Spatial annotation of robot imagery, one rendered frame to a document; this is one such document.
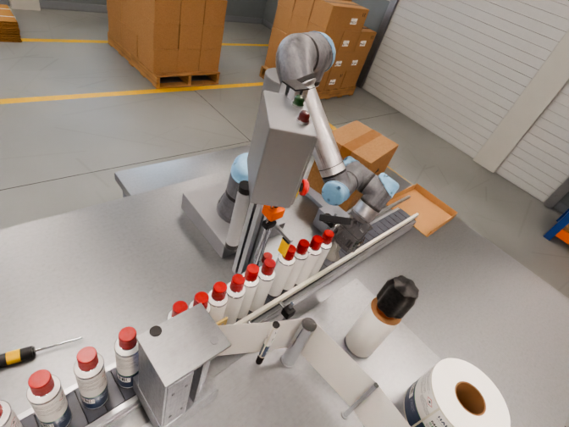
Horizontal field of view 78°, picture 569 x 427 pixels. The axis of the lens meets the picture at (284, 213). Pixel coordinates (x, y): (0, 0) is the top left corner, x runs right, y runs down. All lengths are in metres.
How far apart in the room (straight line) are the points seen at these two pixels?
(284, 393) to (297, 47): 0.90
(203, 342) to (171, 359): 0.06
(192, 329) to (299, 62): 0.70
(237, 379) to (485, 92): 4.74
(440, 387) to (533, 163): 4.35
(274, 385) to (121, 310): 0.48
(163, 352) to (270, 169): 0.40
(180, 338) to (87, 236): 0.68
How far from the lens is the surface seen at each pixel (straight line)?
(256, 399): 0.98
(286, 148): 0.69
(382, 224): 1.59
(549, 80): 5.00
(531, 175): 5.21
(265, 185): 0.74
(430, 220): 1.89
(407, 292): 0.92
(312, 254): 1.06
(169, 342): 0.71
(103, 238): 1.30
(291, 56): 1.00
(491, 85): 5.21
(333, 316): 1.16
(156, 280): 1.18
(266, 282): 0.96
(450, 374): 1.07
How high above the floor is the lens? 1.78
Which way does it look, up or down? 40 degrees down
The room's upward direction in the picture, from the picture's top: 20 degrees clockwise
